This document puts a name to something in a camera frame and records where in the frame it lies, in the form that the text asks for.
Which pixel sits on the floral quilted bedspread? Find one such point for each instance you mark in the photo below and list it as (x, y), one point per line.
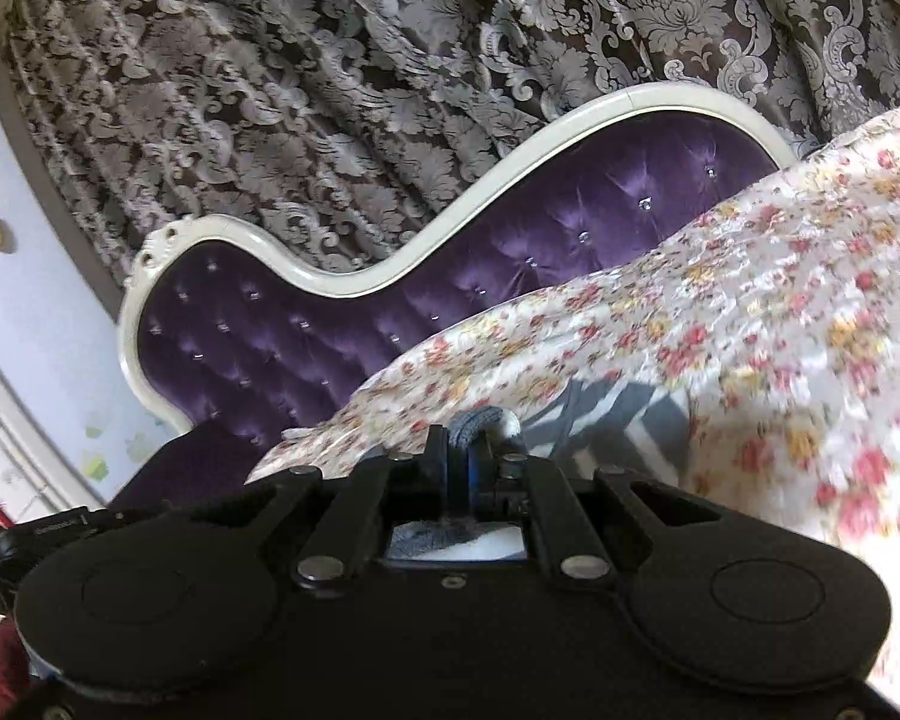
(762, 342)

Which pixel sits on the purple tufted chaise sofa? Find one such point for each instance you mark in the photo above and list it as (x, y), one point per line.
(232, 340)

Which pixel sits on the grey white striped cardigan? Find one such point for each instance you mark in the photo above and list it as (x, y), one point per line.
(587, 427)

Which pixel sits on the white door with stickers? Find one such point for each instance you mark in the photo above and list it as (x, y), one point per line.
(74, 433)

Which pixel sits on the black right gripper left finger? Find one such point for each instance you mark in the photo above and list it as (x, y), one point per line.
(382, 493)

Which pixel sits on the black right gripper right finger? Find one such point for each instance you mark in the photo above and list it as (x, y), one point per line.
(508, 484)

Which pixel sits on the grey damask curtain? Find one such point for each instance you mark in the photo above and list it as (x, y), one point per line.
(343, 127)

